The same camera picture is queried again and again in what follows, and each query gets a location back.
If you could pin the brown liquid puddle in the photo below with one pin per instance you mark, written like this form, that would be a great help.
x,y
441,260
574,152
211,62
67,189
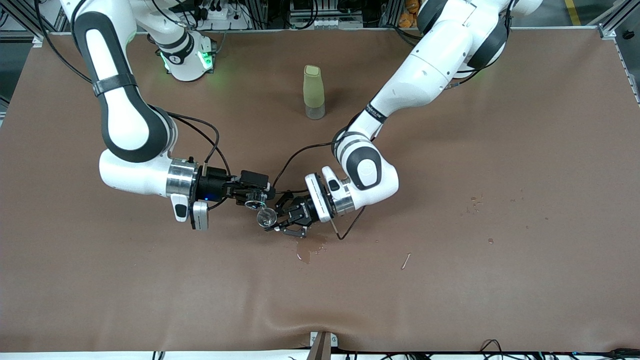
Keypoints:
x,y
310,250

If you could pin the small clear glass cup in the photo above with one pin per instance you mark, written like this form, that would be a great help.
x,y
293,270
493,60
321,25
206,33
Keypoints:
x,y
256,203

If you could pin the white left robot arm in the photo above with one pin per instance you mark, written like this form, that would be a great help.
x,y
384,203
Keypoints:
x,y
430,65

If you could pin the brown table cover mat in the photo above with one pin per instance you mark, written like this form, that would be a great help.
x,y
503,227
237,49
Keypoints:
x,y
200,300

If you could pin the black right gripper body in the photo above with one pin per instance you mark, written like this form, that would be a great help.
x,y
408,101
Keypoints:
x,y
214,186

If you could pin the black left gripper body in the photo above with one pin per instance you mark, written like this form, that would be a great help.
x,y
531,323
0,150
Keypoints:
x,y
304,209

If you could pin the grey metal bracket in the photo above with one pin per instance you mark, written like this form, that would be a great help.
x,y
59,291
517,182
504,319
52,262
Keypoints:
x,y
322,347

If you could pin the green bottle with clear base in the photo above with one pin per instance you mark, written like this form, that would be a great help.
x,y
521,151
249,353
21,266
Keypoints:
x,y
313,92

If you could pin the aluminium frame rail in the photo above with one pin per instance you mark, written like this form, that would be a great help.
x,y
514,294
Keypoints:
x,y
607,31

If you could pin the white power strip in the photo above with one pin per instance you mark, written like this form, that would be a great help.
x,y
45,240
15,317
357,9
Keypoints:
x,y
222,17

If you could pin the small pale stick scrap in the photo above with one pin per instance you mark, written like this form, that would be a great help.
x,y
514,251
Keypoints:
x,y
406,261

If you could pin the steel double jigger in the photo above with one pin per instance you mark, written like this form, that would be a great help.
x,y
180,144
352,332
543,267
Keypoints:
x,y
266,218

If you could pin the orange packets pile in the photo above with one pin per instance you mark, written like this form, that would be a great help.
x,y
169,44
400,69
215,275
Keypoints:
x,y
411,15

